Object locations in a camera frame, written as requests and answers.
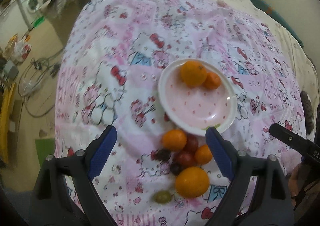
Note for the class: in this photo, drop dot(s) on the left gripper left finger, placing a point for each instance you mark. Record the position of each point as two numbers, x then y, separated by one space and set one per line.
64 193

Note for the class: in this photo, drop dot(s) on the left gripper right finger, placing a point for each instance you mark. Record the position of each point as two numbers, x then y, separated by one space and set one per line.
271 200

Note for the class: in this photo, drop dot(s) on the large orange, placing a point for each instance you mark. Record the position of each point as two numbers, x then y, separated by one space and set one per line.
192 182
193 73

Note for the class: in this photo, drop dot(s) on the small mandarin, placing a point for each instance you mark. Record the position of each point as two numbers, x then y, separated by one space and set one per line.
174 140
203 155
213 81

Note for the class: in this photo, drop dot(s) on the red cherry tomato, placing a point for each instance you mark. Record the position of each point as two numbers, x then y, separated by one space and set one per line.
185 159
192 144

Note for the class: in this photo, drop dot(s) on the dark grape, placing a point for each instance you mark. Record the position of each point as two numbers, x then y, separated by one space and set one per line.
176 168
163 155

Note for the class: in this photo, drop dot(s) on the green grape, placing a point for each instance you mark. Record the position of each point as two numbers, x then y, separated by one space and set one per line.
162 197

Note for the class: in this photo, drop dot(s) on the yellow wooden rack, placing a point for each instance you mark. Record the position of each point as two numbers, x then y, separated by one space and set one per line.
7 103

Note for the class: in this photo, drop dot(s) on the pink strawberry plate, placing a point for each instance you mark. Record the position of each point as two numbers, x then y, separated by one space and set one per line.
194 110

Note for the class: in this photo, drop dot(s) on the white plastic bag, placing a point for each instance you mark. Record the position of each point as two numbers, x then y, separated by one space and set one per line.
21 49

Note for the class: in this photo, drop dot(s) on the white washing machine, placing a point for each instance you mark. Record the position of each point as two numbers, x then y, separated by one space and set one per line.
30 10

